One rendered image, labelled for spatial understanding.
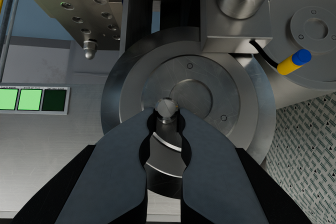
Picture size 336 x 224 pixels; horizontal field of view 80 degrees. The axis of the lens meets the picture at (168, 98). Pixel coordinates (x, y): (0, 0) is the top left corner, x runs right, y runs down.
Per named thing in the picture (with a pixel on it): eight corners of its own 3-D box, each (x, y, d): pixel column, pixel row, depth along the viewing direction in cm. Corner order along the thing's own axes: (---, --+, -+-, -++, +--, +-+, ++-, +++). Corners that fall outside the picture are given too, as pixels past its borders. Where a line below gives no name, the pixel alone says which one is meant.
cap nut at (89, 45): (95, 40, 52) (93, 56, 51) (100, 46, 55) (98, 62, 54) (81, 40, 52) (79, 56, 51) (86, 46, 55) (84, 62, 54)
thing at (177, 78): (261, 117, 15) (173, 173, 14) (250, 120, 17) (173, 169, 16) (206, 37, 16) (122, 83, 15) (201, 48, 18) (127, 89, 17)
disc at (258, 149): (269, 28, 19) (284, 203, 15) (267, 30, 19) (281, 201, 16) (108, 23, 19) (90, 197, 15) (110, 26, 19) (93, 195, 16)
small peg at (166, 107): (182, 111, 12) (162, 124, 12) (180, 117, 15) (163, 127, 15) (170, 92, 12) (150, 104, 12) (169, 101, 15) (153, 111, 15)
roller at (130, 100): (254, 41, 18) (264, 181, 15) (203, 100, 43) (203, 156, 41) (124, 37, 18) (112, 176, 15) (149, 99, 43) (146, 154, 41)
